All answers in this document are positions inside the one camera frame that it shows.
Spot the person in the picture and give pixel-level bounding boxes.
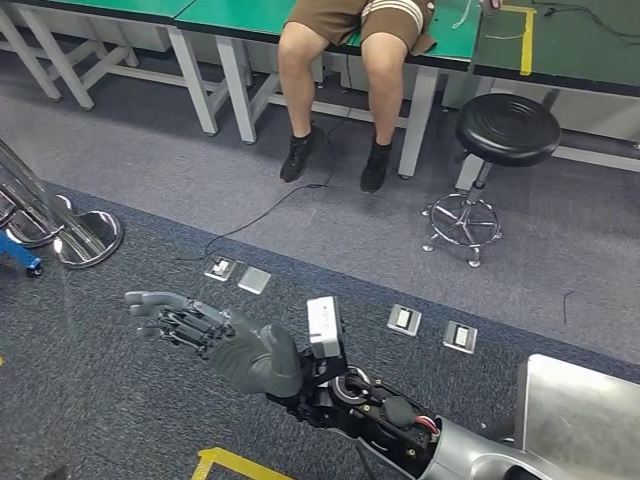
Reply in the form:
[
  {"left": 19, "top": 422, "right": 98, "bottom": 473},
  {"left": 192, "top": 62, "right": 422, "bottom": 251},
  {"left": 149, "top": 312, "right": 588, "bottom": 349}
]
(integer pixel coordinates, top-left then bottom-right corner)
[{"left": 277, "top": 0, "right": 438, "bottom": 195}]

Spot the dark metal pole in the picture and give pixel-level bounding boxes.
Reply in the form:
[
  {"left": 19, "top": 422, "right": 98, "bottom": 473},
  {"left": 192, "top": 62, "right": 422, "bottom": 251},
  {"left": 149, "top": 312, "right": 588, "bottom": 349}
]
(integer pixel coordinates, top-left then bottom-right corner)
[{"left": 0, "top": 178, "right": 58, "bottom": 240}]

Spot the blank steel floor plate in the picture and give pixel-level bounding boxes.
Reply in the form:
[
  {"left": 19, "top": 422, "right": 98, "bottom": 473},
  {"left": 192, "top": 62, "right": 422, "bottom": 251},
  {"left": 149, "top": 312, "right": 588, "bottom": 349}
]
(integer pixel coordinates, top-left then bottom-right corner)
[{"left": 237, "top": 266, "right": 272, "bottom": 296}]

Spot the grey metal bar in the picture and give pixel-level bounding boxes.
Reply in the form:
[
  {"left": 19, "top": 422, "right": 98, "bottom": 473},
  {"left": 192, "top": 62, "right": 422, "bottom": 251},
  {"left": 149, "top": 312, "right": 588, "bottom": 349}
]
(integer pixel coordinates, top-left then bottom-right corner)
[{"left": 0, "top": 139, "right": 103, "bottom": 260}]

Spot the yellow tape on table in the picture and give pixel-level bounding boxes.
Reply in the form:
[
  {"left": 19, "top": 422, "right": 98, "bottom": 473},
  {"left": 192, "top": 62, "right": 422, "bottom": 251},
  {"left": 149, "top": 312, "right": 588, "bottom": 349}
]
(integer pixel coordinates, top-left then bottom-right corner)
[{"left": 485, "top": 5, "right": 537, "bottom": 77}]

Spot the white cable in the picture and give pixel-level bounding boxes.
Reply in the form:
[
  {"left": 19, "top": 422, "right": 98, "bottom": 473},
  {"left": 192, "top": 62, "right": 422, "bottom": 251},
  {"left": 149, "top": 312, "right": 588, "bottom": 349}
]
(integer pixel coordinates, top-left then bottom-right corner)
[{"left": 452, "top": 0, "right": 473, "bottom": 31}]

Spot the yellow floor tape square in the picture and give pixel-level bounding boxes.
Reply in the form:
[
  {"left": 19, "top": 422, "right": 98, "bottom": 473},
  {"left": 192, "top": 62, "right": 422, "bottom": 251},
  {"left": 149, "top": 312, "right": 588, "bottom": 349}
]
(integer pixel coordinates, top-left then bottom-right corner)
[{"left": 191, "top": 447, "right": 296, "bottom": 480}]

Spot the steel floor socket with plug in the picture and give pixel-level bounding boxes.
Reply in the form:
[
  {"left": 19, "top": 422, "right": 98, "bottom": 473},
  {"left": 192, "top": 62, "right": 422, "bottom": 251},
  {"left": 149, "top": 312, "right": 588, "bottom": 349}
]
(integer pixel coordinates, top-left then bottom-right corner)
[{"left": 204, "top": 256, "right": 238, "bottom": 283}]

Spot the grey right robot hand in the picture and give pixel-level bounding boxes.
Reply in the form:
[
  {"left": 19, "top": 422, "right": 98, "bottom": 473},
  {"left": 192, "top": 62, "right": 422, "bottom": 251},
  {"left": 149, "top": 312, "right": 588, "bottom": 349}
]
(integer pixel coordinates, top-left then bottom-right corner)
[{"left": 125, "top": 290, "right": 305, "bottom": 399}]

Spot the steel workbench table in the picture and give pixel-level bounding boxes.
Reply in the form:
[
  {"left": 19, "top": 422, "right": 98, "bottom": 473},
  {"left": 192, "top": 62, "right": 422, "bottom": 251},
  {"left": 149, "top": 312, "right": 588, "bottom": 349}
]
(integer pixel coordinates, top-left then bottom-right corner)
[{"left": 513, "top": 354, "right": 640, "bottom": 480}]

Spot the chrome round base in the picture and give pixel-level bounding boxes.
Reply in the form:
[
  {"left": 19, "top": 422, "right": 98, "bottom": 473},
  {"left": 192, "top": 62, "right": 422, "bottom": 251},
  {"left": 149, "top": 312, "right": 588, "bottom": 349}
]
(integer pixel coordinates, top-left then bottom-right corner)
[
  {"left": 0, "top": 193, "right": 76, "bottom": 250},
  {"left": 52, "top": 210, "right": 125, "bottom": 270}
]

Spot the black floor cable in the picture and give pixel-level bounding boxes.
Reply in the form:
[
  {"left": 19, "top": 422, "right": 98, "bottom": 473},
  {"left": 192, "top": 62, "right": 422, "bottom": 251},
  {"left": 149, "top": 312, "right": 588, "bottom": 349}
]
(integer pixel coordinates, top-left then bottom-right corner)
[{"left": 174, "top": 62, "right": 352, "bottom": 264}]

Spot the dark green top table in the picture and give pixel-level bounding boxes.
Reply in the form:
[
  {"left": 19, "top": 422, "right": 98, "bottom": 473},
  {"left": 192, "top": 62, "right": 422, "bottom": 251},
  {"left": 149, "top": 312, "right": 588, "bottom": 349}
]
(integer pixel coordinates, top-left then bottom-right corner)
[{"left": 452, "top": 0, "right": 640, "bottom": 193}]

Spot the thin black cable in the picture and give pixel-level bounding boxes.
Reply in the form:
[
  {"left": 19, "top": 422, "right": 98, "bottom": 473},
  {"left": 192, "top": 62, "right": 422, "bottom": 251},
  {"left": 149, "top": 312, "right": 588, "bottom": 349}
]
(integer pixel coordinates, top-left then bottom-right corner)
[{"left": 530, "top": 0, "right": 640, "bottom": 48}]

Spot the black round stool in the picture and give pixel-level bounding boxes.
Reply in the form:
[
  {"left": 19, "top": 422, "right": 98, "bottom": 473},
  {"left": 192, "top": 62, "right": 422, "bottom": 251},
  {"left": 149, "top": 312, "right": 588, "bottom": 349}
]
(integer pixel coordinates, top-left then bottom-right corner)
[{"left": 421, "top": 92, "right": 562, "bottom": 270}]

